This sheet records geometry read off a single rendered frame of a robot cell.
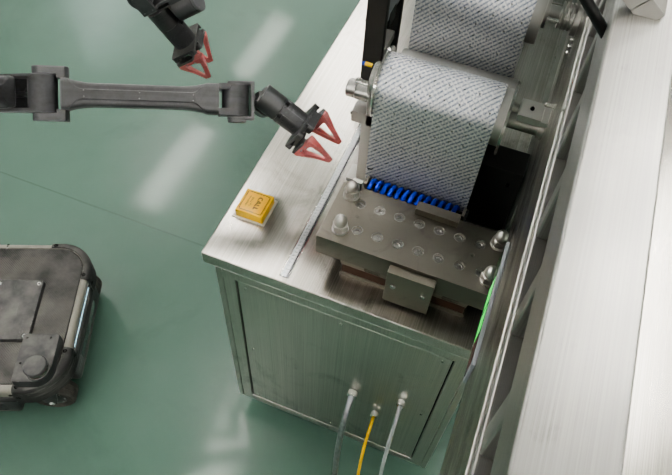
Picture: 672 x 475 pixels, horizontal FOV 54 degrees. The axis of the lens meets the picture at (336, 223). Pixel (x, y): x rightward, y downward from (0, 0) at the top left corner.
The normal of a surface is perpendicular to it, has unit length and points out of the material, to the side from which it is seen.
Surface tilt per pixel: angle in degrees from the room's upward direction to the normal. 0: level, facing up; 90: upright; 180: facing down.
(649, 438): 0
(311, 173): 0
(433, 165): 90
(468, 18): 92
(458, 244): 0
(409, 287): 90
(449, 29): 92
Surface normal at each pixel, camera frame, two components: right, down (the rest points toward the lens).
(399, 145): -0.36, 0.74
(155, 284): 0.04, -0.59
